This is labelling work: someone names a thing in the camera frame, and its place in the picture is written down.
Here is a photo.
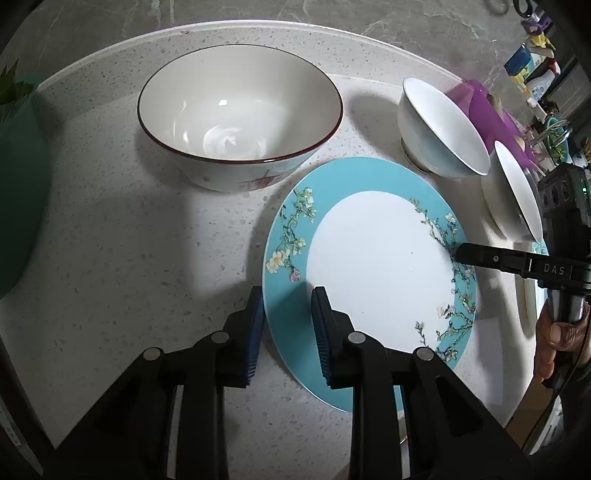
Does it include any large white bowl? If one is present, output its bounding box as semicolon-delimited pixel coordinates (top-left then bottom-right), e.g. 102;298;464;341
481;140;543;243

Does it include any purple plastic bowl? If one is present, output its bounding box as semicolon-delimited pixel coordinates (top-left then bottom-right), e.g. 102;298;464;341
446;80;543;175

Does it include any person right hand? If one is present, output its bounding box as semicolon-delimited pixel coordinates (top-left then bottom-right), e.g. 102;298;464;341
534;301;590;383

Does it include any yellow detergent bottle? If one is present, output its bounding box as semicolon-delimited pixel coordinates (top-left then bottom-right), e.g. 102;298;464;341
526;33;556;59

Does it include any small teal vegetable bowl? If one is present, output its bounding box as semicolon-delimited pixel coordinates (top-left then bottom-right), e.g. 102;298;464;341
543;116;572;163

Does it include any red rimmed ceramic bowl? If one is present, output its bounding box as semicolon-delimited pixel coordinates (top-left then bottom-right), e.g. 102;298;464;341
137;44;344;193

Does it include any teal basin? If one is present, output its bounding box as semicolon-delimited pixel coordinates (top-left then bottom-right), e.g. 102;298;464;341
1;84;51;296

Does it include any small white bowl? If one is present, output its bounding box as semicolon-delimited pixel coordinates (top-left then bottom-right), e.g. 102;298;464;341
398;78;491;179

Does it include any white spray bottle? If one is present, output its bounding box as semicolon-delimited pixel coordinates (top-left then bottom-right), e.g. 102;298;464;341
526;59;561;108

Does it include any teal floral plate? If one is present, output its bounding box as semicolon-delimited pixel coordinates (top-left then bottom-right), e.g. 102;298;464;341
263;157;477;411
519;241;551;342

